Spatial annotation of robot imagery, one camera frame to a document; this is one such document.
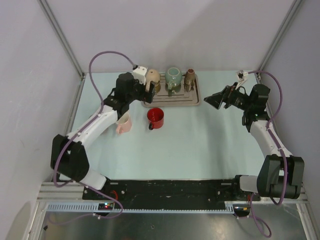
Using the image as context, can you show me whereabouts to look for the metal serving tray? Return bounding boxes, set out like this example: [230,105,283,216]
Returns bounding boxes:
[141,74,201,108]

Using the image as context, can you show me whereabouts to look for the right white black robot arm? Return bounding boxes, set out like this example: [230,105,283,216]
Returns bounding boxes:
[204,84,305,201]

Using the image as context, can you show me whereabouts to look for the grey slotted cable duct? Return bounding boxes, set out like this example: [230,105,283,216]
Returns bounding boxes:
[46,201,237,215]

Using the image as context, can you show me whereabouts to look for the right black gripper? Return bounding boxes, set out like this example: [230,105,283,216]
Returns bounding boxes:
[204,82,253,111]

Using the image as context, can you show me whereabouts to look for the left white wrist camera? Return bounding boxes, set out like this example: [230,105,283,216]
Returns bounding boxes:
[132,65,148,85]

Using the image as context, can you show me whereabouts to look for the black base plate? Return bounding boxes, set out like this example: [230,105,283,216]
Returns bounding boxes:
[82,178,250,211]

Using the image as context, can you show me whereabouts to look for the left aluminium frame post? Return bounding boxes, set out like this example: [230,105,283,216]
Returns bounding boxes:
[37,0,84,79]

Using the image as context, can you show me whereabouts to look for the beige ceramic mug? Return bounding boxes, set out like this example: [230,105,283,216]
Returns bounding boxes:
[145,68,161,92]

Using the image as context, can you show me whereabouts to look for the red ceramic mug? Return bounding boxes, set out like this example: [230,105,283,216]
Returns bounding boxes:
[147,107,164,130]

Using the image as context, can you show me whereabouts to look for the brown ceramic cup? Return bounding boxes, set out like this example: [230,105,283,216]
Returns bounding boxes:
[184,68,196,92]

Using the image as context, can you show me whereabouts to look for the aluminium frame post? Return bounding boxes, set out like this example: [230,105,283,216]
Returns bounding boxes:
[37,0,84,79]
[257,0,305,71]

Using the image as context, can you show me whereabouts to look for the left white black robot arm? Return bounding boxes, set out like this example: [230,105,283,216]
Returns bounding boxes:
[50,66,155,200]

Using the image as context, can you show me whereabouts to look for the right aluminium frame post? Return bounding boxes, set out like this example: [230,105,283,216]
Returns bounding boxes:
[257,0,305,71]

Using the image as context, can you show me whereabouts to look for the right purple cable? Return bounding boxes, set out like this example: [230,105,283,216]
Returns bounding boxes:
[246,70,286,237]

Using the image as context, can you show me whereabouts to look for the pink ceramic mug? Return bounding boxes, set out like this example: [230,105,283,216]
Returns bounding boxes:
[116,111,132,135]

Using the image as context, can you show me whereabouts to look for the green ceramic mug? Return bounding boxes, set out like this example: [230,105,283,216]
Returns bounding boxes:
[164,67,183,90]

